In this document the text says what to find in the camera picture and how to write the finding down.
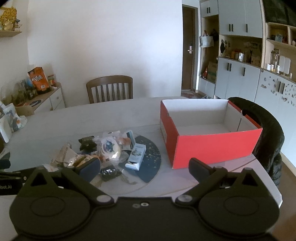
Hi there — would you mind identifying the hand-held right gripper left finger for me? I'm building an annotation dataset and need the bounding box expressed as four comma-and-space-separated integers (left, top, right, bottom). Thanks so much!
15, 158, 115, 205

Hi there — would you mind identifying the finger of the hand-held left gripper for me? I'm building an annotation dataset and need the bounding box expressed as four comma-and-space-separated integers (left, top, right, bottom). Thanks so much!
0, 169, 30, 183
0, 153, 11, 170

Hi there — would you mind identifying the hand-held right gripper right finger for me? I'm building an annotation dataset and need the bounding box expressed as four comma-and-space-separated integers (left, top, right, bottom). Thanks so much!
174, 158, 275, 205

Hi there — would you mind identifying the dark green snack packet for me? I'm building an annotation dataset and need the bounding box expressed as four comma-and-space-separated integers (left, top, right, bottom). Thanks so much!
99, 168, 122, 181
78, 137, 97, 151

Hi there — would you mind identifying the red cardboard box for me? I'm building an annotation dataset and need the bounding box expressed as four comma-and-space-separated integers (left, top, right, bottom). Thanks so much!
159, 98, 263, 169

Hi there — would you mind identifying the brown bread packet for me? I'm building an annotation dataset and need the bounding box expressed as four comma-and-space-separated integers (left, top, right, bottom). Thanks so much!
50, 142, 86, 168

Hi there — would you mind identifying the blueberry bread packet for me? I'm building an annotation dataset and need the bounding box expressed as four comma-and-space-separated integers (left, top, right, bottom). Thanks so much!
96, 136, 122, 163

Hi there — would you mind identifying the light blue small box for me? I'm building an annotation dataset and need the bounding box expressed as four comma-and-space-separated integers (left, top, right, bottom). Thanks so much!
125, 143, 147, 171

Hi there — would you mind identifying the white marble desktop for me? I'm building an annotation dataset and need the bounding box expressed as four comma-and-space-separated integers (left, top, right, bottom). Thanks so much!
0, 96, 284, 209

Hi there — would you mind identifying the white appliance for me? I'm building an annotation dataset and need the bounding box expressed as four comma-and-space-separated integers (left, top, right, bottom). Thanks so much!
0, 115, 12, 143

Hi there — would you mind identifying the clear packet with orange snack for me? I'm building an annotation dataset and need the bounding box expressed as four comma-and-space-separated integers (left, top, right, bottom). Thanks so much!
103, 130, 136, 150

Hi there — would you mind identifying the white printed bag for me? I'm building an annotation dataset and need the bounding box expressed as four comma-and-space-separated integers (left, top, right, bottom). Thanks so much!
3, 103, 28, 132

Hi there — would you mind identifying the cluster of bottles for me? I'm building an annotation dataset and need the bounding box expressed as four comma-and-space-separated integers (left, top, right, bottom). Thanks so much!
13, 78, 38, 103

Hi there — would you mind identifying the white sideboard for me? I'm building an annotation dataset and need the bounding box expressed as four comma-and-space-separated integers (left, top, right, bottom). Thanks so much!
14, 83, 66, 116

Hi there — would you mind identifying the chair with black cloth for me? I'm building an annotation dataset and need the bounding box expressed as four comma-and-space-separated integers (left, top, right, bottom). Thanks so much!
228, 97, 285, 186

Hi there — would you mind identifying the brown wooden chair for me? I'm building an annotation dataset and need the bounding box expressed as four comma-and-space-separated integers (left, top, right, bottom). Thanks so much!
86, 75, 134, 104

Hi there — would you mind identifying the orange snack bag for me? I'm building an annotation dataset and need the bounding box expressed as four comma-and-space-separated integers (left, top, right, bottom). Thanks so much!
28, 67, 50, 94

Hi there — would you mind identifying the green cardboard carton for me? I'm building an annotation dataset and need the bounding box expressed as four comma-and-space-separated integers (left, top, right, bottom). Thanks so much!
207, 61, 218, 82

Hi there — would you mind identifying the hanging tote bag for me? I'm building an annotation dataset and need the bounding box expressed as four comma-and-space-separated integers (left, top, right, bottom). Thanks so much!
199, 31, 213, 48

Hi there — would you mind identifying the brown door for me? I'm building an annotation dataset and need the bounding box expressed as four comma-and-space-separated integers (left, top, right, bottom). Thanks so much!
181, 6, 199, 91

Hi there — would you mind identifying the yellow decoration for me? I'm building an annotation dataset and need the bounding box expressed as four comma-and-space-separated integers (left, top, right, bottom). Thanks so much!
0, 6, 22, 31

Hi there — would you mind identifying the wooden wall shelf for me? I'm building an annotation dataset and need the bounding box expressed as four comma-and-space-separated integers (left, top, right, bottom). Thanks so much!
0, 31, 23, 38

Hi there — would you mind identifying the grey wall cabinet unit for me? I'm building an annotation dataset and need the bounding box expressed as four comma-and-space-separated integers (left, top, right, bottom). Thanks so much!
198, 0, 296, 122

